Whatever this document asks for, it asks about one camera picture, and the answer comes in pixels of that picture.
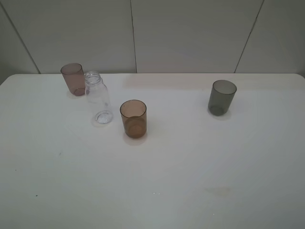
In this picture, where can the grey translucent plastic cup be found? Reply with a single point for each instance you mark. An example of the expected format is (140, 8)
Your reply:
(221, 96)

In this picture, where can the clear plastic water bottle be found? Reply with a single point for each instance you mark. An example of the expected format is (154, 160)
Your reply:
(98, 98)

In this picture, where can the pink translucent plastic cup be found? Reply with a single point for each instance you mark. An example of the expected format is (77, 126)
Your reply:
(74, 78)

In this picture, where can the brown translucent plastic cup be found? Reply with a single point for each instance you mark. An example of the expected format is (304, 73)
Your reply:
(134, 118)

